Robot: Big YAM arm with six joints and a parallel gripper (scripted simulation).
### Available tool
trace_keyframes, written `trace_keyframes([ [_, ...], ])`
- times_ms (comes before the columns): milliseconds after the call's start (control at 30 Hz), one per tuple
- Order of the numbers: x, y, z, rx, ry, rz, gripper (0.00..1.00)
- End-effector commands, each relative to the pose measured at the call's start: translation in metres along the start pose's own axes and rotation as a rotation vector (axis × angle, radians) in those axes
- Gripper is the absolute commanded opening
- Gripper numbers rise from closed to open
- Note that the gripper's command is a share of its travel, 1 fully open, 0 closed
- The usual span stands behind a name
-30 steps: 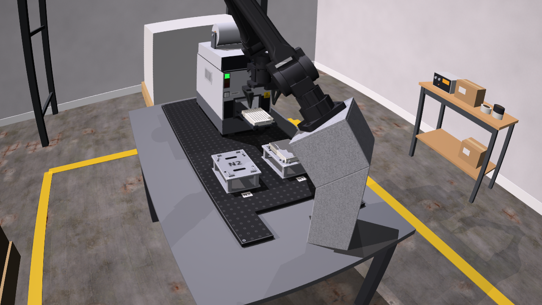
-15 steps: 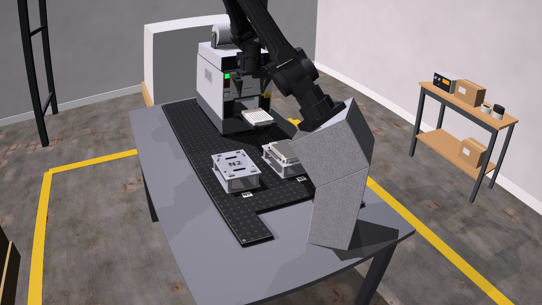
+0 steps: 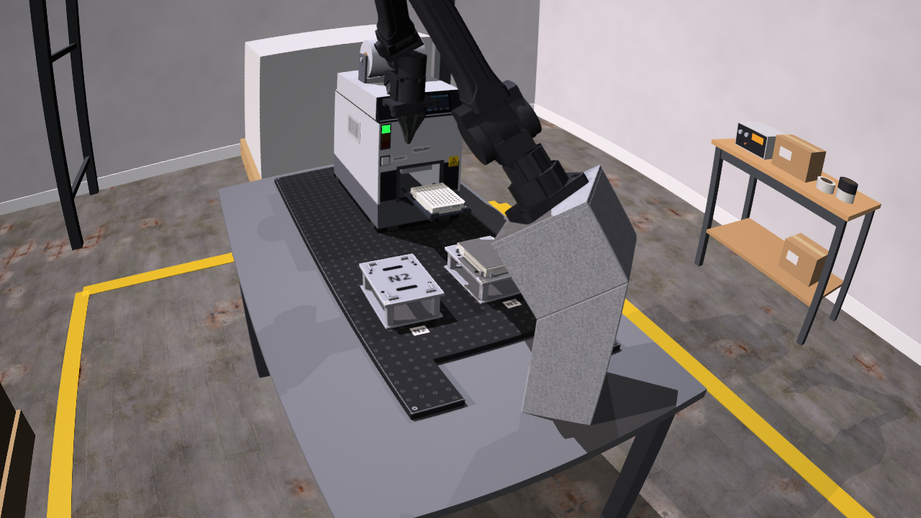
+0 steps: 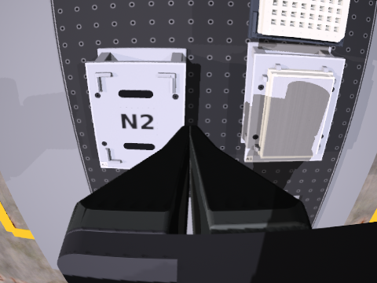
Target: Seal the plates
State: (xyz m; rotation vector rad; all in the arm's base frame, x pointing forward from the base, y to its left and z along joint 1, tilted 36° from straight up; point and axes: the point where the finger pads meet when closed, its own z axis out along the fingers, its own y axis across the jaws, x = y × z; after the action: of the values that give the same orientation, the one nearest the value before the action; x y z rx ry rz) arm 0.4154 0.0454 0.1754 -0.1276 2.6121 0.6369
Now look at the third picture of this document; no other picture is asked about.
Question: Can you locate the white well plate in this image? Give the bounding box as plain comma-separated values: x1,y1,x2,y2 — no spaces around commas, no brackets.
457,242,508,277
410,183,467,214

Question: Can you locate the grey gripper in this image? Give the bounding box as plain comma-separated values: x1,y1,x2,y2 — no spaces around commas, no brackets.
382,77,438,144

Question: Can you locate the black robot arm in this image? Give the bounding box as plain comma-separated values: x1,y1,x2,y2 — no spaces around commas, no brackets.
374,0,589,224

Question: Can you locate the white foil roll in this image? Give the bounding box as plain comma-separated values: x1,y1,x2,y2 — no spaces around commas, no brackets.
360,39,426,78

